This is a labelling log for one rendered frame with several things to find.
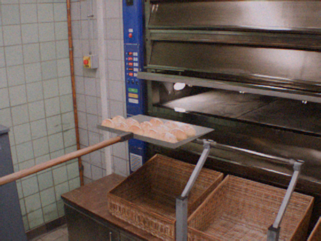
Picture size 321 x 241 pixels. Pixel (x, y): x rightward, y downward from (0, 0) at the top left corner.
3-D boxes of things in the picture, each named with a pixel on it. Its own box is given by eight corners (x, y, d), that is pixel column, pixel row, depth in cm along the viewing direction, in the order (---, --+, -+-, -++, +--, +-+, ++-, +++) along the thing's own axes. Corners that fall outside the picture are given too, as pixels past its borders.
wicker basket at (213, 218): (225, 212, 229) (227, 173, 221) (309, 239, 193) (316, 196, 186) (179, 248, 193) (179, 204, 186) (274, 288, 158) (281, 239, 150)
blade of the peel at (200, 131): (173, 148, 174) (173, 143, 173) (96, 128, 208) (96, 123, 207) (214, 129, 200) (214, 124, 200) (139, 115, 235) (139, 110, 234)
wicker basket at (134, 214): (157, 188, 266) (156, 152, 259) (223, 212, 230) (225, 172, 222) (106, 213, 232) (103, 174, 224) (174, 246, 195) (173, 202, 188)
